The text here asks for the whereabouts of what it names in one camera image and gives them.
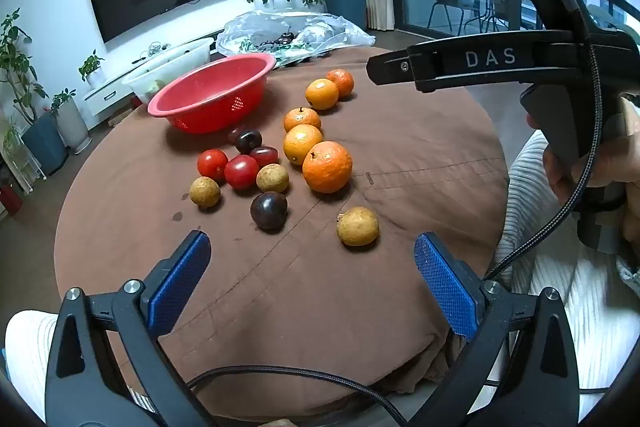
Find tan longan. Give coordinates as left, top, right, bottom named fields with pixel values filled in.
left=189, top=176, right=221, bottom=209
left=336, top=206, right=380, bottom=248
left=256, top=163, right=290, bottom=194

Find person's white ribbed sweater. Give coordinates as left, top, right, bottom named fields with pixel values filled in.
left=487, top=129, right=640, bottom=400

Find white plastic bowl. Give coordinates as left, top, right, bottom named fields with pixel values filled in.
left=122, top=38, right=214, bottom=106

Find white wire rack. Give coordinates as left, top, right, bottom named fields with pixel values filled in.
left=0, top=117, right=47, bottom=196

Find clear plastic bag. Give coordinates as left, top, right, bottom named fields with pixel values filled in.
left=216, top=11, right=377, bottom=68

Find large orange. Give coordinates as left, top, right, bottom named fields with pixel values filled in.
left=302, top=141, right=353, bottom=194

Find dark outdoor chair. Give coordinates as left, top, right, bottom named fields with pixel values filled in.
left=427, top=0, right=484, bottom=36

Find person's right hand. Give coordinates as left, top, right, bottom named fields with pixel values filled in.
left=542, top=97, right=640, bottom=244

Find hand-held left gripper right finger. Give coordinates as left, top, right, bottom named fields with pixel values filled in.
left=413, top=232, right=596, bottom=427

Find red bin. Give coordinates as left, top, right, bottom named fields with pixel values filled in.
left=0, top=184, right=24, bottom=219

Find cables on television cabinet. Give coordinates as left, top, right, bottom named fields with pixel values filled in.
left=131, top=41, right=172, bottom=64

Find plant in white ribbed pot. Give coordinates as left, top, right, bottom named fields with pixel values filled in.
left=50, top=89, right=91, bottom=154

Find dark red cherry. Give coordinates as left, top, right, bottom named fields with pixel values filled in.
left=234, top=130, right=263, bottom=155
left=250, top=191, right=289, bottom=233

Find person's white trouser leg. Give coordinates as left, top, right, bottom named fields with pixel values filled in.
left=4, top=311, right=61, bottom=427

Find round red tomato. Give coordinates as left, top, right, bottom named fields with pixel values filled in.
left=197, top=149, right=229, bottom=182
left=224, top=155, right=260, bottom=191

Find dark red grape tomato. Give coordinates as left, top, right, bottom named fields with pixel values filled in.
left=249, top=146, right=280, bottom=168

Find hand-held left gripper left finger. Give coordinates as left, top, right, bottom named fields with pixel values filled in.
left=45, top=230, right=216, bottom=427

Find bushy tree plant blue pot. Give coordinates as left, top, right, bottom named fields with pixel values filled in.
left=0, top=8, right=69, bottom=176

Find red plastic colander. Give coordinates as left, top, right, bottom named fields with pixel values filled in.
left=147, top=53, right=277, bottom=134

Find white television cabinet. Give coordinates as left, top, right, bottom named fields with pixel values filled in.
left=82, top=27, right=226, bottom=124

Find black braided cable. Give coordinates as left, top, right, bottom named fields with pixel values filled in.
left=187, top=366, right=408, bottom=427
left=482, top=0, right=603, bottom=282

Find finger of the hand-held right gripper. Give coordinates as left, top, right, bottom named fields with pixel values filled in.
left=366, top=41, right=443, bottom=94

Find pile of bagged cherries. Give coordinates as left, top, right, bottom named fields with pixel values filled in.
left=259, top=31, right=297, bottom=48

